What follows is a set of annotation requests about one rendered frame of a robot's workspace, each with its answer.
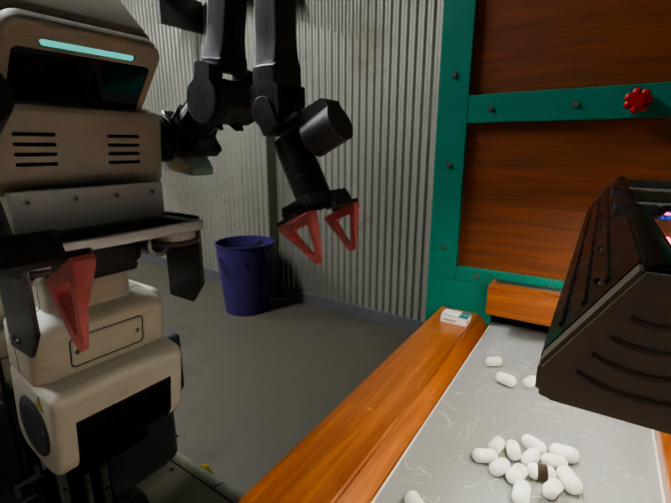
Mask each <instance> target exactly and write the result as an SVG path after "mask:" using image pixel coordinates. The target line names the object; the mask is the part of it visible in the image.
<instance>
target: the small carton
mask: <svg viewBox="0 0 671 503"><path fill-rule="evenodd" d="M470 319H471V314H470V313H466V312H461V311H456V310H451V309H445V310H444V311H443V312H442V313H441V318H440V321H443V322H448V323H452V324H457V325H461V326H468V324H469V323H470Z"/></svg>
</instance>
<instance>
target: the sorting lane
mask: <svg viewBox="0 0 671 503"><path fill-rule="evenodd" d="M545 340H546V337H541V336H536V335H532V334H527V333H522V332H518V331H513V330H509V329H504V328H499V327H495V326H490V325H489V326H488V328H487V329H486V331H485V332H484V334H483V335H482V337H481V338H480V340H479V341H478V343H477V344H476V346H475V347H474V349H473V350H472V352H471V353H470V355H469V356H468V358H467V359H466V361H465V362H464V364H463V365H462V366H461V367H460V369H459V370H458V372H457V373H456V375H455V376H454V378H453V379H452V381H451V382H450V384H449V385H448V387H447V388H446V390H445V391H444V393H443V394H442V396H441V397H440V399H439V400H438V402H437V403H436V405H435V406H434V408H433V409H432V411H431V412H430V414H429V415H428V417H427V418H426V420H425V421H424V423H423V424H422V426H421V427H420V429H419V430H418V432H417V433H416V435H415V436H414V438H413V439H412V441H411V442H410V444H409V445H408V447H407V448H406V450H405V451H404V453H403V454H402V456H401V457H400V459H399V460H398V462H397V463H396V465H395V466H394V468H393V469H392V471H391V472H390V474H389V475H388V477H387V478H386V480H385V481H384V483H383V484H382V486H381V487H380V489H379V490H378V492H377V493H376V495H375V496H374V498H373V499H372V501H371V502H370V503H404V495H405V493H406V492H407V491H409V490H413V491H416V492H417V493H418V494H419V496H420V498H421V499H422V500H423V501H424V503H514V502H513V501H512V498H511V492H512V489H513V486H514V485H513V484H510V483H509V482H508V481H507V479H506V476H505V474H506V473H505V474H503V475H501V476H499V477H495V476H493V475H492V474H491V473H490V471H489V464H488V463H477V462H476V461H475V460H474V459H473V457H472V452H473V450H474V449H476V448H482V449H487V444H488V443H489V442H490V441H491V439H492V438H493V437H494V436H500V437H502V438H503V439H504V442H505V444H506V442H507V441H508V440H510V439H512V440H515V441H516V442H517V443H518V444H519V448H520V452H521V455H522V454H523V453H524V452H525V451H526V450H527V448H525V447H524V446H523V444H522V442H521V438H522V436H523V435H525V434H530V435H532V436H534V437H535V438H537V439H538V440H540V441H542V442H543V443H544V444H545V446H546V452H545V453H549V446H550V445H551V444H552V443H560V444H563V445H567V446H570V447H573V448H575V449H576V450H577V451H578V453H579V455H580V459H579V461H578V462H577V463H575V464H571V463H568V465H567V466H568V467H570V468H571V469H572V470H573V471H574V473H575V474H576V476H577V477H578V478H579V480H580V481H581V483H582V486H583V488H582V492H581V493H580V494H578V495H572V494H570V493H568V492H567V491H566V490H565V489H564V487H563V491H562V493H561V494H560V495H558V496H557V497H556V498H555V499H553V500H549V499H547V498H545V497H544V496H543V494H542V492H541V487H542V485H543V484H544V483H545V482H543V481H538V480H535V479H532V478H531V477H529V475H528V474H527V476H526V478H525V479H523V480H525V481H527V482H528V483H529V485H530V487H531V494H530V498H529V502H528V503H666V500H665V494H664V488H663V482H662V476H661V470H660V464H659V458H658V452H657V446H656V440H655V433H654V430H653V429H649V428H646V427H642V426H639V425H635V424H632V423H628V422H625V421H621V420H618V419H614V418H611V417H607V416H604V415H601V414H597V413H594V412H590V411H587V410H583V409H580V408H576V407H573V406H569V405H566V404H562V403H559V402H555V401H552V400H549V399H548V398H547V397H545V396H541V395H540V394H539V393H538V390H539V389H538V388H537V387H535V385H534V386H533V387H532V388H526V387H524V386H523V383H522V381H523V379H524V378H526V377H527V376H529V375H534V376H535V377H536V372H537V366H538V362H539V359H540V357H541V352H542V349H543V346H544V343H545ZM496 356H497V357H500V358H501V359H502V364H501V365H500V366H487V365H486V363H485V359H486V358H487V357H496ZM500 371H501V372H504V373H506V374H509V375H512V376H514V377H515V378H516V385H515V386H513V387H508V386H506V385H504V384H501V383H499V382H497V381H496V379H495V374H496V373H497V372H500Z"/></svg>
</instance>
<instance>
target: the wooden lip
mask: <svg viewBox="0 0 671 503"><path fill-rule="evenodd" d="M561 291H562V289H560V288H553V287H547V286H541V285H534V284H528V283H522V282H515V281H509V280H503V279H497V278H495V279H494V280H493V281H492V282H491V283H490V284H489V286H488V291H487V301H486V314H491V315H496V316H501V317H505V318H510V319H515V320H520V321H525V322H530V323H535V324H540V325H545V326H550V324H551V321H552V318H553V315H554V312H555V309H556V306H557V303H558V300H559V297H560V294H561Z"/></svg>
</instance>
